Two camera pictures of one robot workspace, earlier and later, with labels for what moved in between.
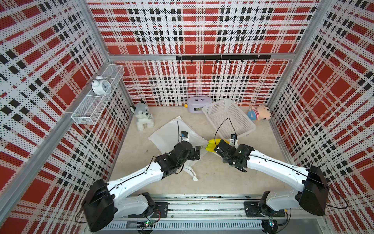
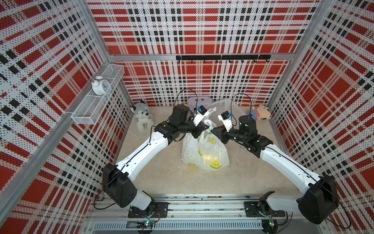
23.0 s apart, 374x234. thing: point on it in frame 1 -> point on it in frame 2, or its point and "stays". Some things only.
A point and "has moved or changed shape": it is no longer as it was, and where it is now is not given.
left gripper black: (197, 156) -> (201, 127)
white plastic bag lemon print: (164, 139) has moved or changed shape
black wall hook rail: (224, 57) stays
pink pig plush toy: (261, 112) stays
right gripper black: (224, 160) -> (223, 133)
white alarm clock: (100, 87) stays
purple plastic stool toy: (196, 104) stays
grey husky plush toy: (143, 117) stays
